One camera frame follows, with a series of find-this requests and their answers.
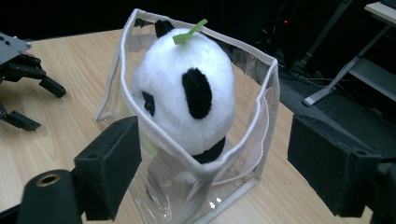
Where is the transparent plastic bag white trim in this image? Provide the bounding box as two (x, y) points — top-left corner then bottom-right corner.
(94, 7), (281, 224)

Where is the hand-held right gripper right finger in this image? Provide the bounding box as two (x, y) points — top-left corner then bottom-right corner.
(287, 113), (382, 218)

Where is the panda plush toy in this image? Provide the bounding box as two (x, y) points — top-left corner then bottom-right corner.
(129, 18), (236, 188)

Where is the white desk frame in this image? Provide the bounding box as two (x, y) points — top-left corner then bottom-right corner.
(302, 0), (396, 107)

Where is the dark equipment cabinet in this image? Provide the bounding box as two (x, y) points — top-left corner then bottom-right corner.
(274, 0), (344, 68)

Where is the black floor cable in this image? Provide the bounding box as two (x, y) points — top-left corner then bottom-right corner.
(278, 68), (339, 87)

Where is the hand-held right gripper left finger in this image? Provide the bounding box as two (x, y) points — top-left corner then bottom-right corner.
(74, 115), (143, 222)

